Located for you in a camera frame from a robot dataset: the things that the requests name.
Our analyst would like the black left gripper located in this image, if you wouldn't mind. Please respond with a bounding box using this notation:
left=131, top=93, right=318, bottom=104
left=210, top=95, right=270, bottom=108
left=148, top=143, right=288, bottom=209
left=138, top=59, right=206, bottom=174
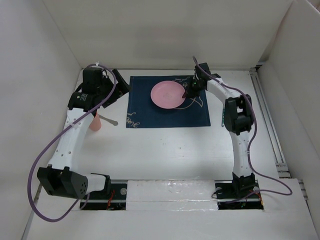
left=97, top=69, right=132, bottom=107

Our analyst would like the pink plastic plate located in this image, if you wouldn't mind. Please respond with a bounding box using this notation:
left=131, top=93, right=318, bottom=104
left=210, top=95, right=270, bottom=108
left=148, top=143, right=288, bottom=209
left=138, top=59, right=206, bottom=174
left=150, top=80, right=185, bottom=110

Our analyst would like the dark blue cloth placemat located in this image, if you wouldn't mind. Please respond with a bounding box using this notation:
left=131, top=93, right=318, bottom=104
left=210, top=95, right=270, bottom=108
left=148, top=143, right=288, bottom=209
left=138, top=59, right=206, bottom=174
left=126, top=75, right=211, bottom=129

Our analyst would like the pink plastic cup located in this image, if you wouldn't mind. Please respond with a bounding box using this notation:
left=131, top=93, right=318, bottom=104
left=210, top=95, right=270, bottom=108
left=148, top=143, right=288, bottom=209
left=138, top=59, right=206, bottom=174
left=89, top=113, right=102, bottom=132

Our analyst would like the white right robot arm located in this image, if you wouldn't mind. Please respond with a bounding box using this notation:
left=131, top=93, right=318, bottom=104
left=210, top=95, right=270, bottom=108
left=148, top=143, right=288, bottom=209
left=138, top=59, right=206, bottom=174
left=182, top=62, right=256, bottom=197

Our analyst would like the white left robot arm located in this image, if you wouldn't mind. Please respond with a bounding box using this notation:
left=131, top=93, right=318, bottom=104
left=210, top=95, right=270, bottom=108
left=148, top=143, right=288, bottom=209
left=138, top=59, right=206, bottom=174
left=37, top=65, right=130, bottom=199

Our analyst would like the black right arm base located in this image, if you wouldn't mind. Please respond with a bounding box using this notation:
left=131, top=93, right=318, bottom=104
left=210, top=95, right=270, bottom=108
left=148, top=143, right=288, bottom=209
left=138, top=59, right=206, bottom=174
left=211, top=173, right=264, bottom=210

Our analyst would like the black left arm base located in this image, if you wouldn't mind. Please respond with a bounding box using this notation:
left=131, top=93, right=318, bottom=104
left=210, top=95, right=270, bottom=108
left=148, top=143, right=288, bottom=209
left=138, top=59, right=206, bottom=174
left=79, top=180, right=128, bottom=211

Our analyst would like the fork with green handle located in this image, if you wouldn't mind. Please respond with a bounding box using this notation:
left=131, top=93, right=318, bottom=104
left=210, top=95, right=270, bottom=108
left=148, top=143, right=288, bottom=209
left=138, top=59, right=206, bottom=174
left=221, top=106, right=225, bottom=127

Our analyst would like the aluminium rail front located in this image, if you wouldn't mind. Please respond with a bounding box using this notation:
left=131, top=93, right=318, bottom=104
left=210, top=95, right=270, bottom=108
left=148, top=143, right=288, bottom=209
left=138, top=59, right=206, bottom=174
left=82, top=178, right=263, bottom=201

